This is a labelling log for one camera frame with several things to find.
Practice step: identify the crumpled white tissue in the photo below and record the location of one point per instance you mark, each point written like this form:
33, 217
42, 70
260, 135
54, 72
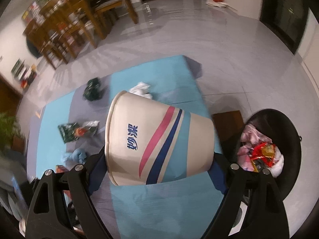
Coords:
141, 89

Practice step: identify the brown wooden door left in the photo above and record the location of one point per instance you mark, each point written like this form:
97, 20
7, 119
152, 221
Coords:
10, 98

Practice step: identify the light blue play mat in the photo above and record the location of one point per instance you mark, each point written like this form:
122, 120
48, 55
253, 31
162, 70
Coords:
178, 209

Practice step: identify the dark glass door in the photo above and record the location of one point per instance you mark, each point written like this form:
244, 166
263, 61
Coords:
286, 19

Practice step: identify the white translucent plastic bag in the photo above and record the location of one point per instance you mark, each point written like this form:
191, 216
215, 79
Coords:
278, 164

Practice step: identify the brown wooden board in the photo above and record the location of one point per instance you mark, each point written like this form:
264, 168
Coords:
229, 127

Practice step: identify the red gold snack wrapper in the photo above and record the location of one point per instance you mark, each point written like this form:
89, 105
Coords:
262, 156

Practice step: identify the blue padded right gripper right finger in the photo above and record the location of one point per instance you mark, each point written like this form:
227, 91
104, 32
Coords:
217, 177

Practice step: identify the wooden chair middle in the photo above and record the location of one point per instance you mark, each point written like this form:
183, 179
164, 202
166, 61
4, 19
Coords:
61, 16

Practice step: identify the wooden dining table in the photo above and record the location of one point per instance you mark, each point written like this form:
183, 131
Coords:
85, 10

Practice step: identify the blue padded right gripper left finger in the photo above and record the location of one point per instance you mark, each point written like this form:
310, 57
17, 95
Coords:
97, 169

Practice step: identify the green printed flat wrapper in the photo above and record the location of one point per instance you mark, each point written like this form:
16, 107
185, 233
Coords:
73, 131

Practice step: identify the blue crumpled wrapper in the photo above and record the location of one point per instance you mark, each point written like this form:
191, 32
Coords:
78, 155

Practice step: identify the dark green crumpled wrapper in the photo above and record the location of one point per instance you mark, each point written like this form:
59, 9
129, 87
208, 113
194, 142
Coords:
94, 90

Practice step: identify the beige striped paper cup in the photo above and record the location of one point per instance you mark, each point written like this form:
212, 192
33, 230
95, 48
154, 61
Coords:
148, 142

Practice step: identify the stack of boxes by wall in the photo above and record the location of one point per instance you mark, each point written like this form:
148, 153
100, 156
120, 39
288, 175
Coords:
24, 73

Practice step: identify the black round trash bin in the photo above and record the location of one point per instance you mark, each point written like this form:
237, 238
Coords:
277, 126

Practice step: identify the wooden chair near left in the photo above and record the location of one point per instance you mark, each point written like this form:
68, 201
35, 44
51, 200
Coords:
41, 40

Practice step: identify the green potted plant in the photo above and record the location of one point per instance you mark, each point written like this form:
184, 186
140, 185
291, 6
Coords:
11, 134

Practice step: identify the wooden chair at table end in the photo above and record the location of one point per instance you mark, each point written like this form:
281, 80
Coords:
112, 4

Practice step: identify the crumpled pink wrapper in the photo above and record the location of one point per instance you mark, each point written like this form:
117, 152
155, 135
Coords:
250, 138

